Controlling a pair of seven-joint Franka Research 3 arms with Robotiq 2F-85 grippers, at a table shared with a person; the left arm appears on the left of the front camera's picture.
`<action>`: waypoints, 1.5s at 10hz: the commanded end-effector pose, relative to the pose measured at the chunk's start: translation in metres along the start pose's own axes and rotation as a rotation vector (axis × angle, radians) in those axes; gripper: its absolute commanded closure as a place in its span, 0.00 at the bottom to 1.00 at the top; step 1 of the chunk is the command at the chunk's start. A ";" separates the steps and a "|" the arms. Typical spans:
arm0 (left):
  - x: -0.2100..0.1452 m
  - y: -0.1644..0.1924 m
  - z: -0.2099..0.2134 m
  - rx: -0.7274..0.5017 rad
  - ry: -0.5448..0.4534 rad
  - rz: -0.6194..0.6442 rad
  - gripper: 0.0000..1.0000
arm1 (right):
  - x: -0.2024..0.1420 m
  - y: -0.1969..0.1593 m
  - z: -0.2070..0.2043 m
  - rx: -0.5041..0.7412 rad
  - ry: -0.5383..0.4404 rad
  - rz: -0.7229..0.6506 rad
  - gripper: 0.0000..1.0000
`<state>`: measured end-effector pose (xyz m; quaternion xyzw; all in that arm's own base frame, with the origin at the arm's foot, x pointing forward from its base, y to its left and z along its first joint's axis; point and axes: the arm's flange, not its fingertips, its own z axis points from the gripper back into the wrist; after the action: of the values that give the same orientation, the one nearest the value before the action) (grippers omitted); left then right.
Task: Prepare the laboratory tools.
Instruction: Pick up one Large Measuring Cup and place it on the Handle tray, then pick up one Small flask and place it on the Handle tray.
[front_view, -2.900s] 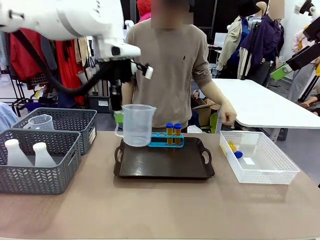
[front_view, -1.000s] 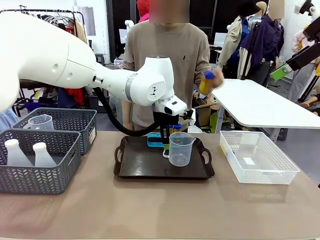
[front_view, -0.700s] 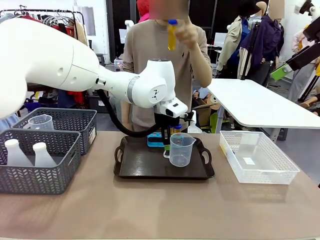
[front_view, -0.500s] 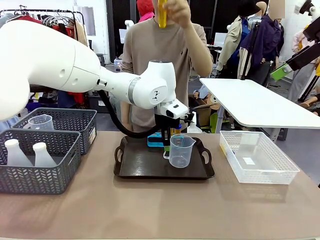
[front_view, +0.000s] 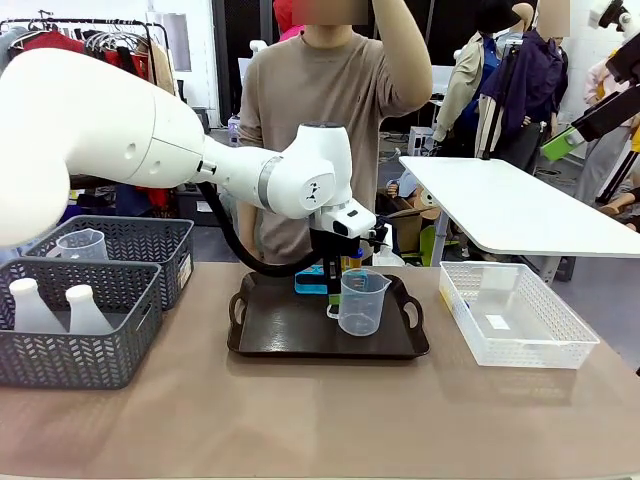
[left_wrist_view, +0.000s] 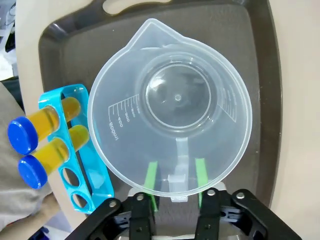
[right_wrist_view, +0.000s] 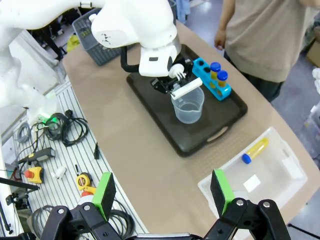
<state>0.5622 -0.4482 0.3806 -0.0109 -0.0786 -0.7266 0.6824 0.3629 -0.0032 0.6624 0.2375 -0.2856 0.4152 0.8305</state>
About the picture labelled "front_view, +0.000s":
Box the grey plastic basket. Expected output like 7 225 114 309
23 215 195 312
0 257 164 390

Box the white plastic basket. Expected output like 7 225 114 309
438 260 601 370

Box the purple jacket mannequin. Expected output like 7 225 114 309
479 0 571 171

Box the person in beige sweater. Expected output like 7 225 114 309
237 19 434 266

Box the green chair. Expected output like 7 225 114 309
419 224 459 261

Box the clear measuring cup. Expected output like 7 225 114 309
54 228 109 262
327 267 391 336

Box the red hooded mannequin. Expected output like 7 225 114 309
273 0 306 41

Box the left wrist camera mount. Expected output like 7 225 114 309
357 223 390 251

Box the black tripod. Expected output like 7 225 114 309
597 149 640 204

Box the beige coat mannequin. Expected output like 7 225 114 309
432 0 504 156

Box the black storage box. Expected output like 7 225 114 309
174 189 221 227

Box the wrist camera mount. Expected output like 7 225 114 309
587 0 632 30
357 223 390 251

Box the pink sweater mannequin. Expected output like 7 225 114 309
579 47 640 201

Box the dark brown serving tray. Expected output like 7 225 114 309
227 271 431 360

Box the red dress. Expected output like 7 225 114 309
102 47 151 84

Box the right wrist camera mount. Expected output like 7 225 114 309
587 0 632 30

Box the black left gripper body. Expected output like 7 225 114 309
309 227 359 275

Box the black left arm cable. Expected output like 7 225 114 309
196 180 326 279

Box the black scarf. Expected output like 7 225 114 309
117 45 144 81

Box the blue tube rack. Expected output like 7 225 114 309
293 264 331 296

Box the beige garment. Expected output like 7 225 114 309
144 42 177 96

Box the cardboard box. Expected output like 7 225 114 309
387 207 441 257

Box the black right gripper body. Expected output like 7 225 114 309
603 29 640 85

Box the light grey shirt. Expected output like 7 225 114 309
0 27 36 71

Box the white table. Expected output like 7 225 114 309
398 155 640 260

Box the white plastic bottle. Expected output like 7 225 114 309
64 284 116 335
8 277 69 335

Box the person's left forearm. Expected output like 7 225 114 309
372 0 434 119

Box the person's right forearm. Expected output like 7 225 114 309
235 199 262 264

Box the wall mirror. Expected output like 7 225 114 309
158 10 193 72

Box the black clothes rack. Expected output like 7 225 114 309
0 18 174 96

